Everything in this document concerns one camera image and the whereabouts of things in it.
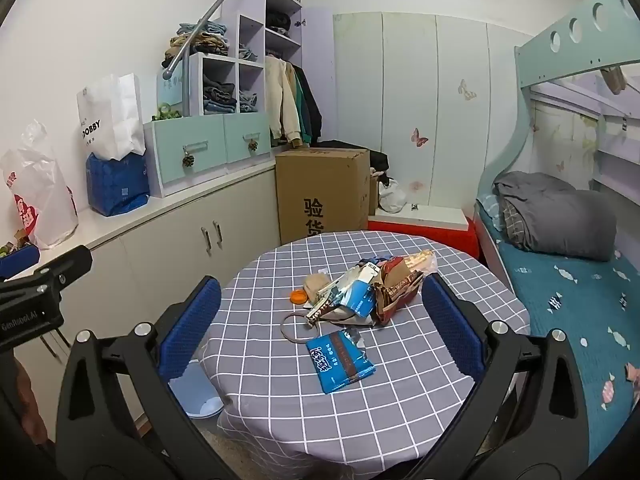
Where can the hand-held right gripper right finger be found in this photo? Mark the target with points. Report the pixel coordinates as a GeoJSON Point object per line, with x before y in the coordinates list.
{"type": "Point", "coordinates": [450, 322]}

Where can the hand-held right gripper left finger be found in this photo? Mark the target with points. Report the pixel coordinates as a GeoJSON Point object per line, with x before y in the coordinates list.
{"type": "Point", "coordinates": [196, 325]}

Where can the brown and red snack wrapper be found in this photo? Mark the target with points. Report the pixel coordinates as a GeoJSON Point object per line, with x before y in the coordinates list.
{"type": "Point", "coordinates": [395, 287]}

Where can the clear orange biscuit wrapper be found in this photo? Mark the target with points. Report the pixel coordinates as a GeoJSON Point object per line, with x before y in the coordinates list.
{"type": "Point", "coordinates": [422, 261]}

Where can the light blue waste bin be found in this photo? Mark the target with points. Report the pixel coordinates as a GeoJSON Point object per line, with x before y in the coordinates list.
{"type": "Point", "coordinates": [196, 396]}

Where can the blue and white packet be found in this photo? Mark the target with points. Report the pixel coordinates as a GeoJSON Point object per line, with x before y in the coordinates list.
{"type": "Point", "coordinates": [360, 300]}

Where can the orange bottle cap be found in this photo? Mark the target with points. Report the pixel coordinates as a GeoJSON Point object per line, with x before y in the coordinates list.
{"type": "Point", "coordinates": [299, 297]}

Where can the blue snack wrapper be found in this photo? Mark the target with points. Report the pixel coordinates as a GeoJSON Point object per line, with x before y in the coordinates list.
{"type": "Point", "coordinates": [340, 360]}

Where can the person's left forearm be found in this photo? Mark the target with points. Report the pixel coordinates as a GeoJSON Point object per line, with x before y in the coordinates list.
{"type": "Point", "coordinates": [20, 400]}

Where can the blue box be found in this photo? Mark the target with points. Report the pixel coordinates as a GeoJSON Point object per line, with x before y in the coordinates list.
{"type": "Point", "coordinates": [17, 260]}

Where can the red storage box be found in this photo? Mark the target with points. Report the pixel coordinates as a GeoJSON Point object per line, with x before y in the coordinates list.
{"type": "Point", "coordinates": [430, 240]}

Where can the white low cabinet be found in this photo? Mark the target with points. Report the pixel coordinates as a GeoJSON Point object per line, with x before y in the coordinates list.
{"type": "Point", "coordinates": [175, 240]}

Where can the white board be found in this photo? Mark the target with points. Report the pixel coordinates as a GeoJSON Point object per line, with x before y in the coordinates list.
{"type": "Point", "coordinates": [430, 215]}

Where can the white red plastic bag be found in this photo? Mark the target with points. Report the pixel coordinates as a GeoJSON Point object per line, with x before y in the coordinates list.
{"type": "Point", "coordinates": [40, 195]}

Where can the teal patterned bedsheet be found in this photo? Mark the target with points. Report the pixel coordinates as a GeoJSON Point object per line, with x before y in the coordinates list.
{"type": "Point", "coordinates": [565, 300]}

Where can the grey checked round table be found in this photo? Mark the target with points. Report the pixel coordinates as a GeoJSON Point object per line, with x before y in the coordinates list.
{"type": "Point", "coordinates": [280, 410]}

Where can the white crumpled cloth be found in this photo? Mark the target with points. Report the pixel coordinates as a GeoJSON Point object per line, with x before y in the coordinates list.
{"type": "Point", "coordinates": [392, 195]}

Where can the blue bag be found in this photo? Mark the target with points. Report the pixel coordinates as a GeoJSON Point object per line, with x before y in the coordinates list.
{"type": "Point", "coordinates": [117, 185]}

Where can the grey folded blanket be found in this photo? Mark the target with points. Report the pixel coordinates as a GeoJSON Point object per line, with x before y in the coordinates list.
{"type": "Point", "coordinates": [565, 215]}

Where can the large cardboard box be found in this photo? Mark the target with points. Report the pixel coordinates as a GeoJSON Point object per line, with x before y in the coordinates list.
{"type": "Point", "coordinates": [320, 195]}

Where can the pink butterfly sticker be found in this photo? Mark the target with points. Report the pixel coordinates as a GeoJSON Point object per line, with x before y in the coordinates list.
{"type": "Point", "coordinates": [420, 137]}

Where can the black clothing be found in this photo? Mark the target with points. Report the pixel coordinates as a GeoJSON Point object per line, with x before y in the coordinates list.
{"type": "Point", "coordinates": [365, 152]}

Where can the white paper bag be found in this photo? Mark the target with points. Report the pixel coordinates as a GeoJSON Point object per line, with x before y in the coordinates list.
{"type": "Point", "coordinates": [112, 115]}

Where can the dark folded clothes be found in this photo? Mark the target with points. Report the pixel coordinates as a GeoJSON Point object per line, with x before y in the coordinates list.
{"type": "Point", "coordinates": [218, 96]}

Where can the beige butterfly sticker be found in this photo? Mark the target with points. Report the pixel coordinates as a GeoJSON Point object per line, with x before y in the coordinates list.
{"type": "Point", "coordinates": [466, 90]}

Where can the white wardrobe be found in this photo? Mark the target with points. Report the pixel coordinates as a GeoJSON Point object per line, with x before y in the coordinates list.
{"type": "Point", "coordinates": [430, 85]}

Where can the green hanging jacket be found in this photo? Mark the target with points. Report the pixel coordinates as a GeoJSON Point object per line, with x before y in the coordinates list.
{"type": "Point", "coordinates": [302, 105]}

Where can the black hanging jacket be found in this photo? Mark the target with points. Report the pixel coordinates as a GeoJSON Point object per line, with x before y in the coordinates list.
{"type": "Point", "coordinates": [315, 110]}

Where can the purple cabinet door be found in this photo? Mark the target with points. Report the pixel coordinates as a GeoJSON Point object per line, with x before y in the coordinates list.
{"type": "Point", "coordinates": [320, 75]}

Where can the pile of folded clothes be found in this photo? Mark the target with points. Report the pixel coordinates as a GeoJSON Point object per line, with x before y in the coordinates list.
{"type": "Point", "coordinates": [200, 42]}

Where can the teal bunk bed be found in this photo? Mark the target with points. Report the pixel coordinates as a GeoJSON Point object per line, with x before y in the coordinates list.
{"type": "Point", "coordinates": [565, 55]}

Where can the white cubby shelf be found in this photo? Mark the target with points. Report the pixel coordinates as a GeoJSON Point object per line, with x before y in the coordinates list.
{"type": "Point", "coordinates": [250, 35]}

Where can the metal handrail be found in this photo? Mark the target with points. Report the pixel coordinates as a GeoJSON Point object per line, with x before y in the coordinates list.
{"type": "Point", "coordinates": [210, 15]}

